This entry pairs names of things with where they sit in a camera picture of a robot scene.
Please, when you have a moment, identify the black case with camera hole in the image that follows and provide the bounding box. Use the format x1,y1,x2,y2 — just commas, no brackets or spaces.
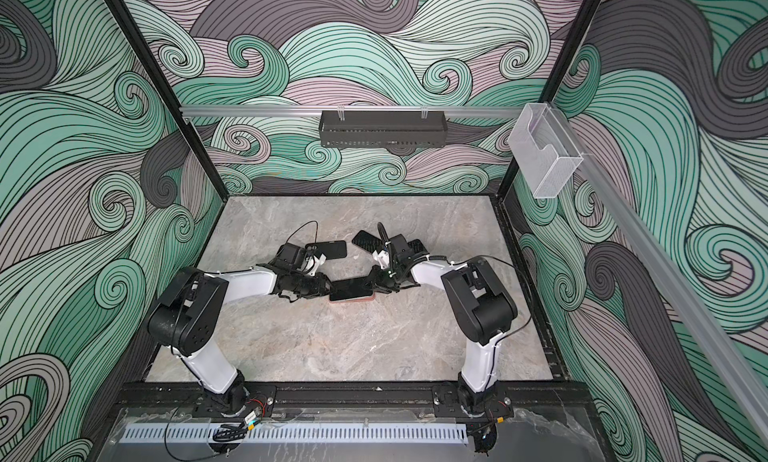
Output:
312,240,348,260

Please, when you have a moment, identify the pink phone case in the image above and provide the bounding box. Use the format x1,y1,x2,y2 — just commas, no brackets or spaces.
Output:
329,294,376,304

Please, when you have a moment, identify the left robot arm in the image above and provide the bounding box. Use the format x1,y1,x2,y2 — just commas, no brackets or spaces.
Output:
145,242,331,417

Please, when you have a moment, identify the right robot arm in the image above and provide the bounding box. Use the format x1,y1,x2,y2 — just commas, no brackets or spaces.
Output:
369,235,518,417

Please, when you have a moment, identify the black phone patterned reflection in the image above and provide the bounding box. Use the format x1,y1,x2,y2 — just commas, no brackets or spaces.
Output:
352,230,386,254

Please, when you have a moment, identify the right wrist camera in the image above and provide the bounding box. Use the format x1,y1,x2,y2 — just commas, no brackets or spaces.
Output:
372,249,390,269

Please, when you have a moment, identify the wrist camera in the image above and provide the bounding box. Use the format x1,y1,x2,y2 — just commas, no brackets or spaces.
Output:
303,243,326,276
372,249,390,269

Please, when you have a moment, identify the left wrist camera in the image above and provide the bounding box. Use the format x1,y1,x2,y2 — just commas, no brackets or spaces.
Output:
303,243,326,276

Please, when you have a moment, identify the black wall tray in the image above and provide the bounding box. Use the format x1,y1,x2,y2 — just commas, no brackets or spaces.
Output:
318,112,448,148

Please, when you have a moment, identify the back aluminium rail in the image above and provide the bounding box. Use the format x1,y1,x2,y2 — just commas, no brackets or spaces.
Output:
180,104,523,119

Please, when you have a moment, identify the aluminium rail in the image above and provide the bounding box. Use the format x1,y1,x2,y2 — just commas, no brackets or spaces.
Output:
180,104,523,119
550,106,767,442

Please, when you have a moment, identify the white slotted cable duct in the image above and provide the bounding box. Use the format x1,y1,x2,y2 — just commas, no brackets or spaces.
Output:
118,423,469,445

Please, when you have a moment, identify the clear plastic wall holder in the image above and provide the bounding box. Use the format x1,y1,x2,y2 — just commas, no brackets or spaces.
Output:
507,104,583,199

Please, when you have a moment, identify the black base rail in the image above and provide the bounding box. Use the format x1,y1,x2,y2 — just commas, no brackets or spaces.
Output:
109,380,597,420

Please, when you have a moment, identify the right aluminium rail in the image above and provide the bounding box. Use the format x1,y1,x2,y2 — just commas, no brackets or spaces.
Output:
550,106,767,442

